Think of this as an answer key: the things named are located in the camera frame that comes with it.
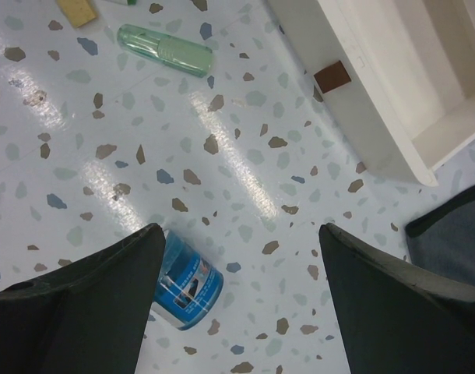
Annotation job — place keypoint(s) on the yellow sponge eraser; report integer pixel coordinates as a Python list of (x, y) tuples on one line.
[(78, 12)]

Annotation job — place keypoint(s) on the blue label can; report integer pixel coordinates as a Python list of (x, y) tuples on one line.
[(187, 286)]

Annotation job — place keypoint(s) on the grey pencil pouch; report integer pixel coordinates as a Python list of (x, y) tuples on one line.
[(443, 240)]

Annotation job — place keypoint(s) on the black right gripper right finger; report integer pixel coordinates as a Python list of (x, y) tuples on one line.
[(395, 317)]

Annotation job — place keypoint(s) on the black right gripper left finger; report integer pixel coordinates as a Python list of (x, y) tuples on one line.
[(86, 317)]

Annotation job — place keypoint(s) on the cream drawer organizer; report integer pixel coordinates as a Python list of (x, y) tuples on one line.
[(397, 76)]

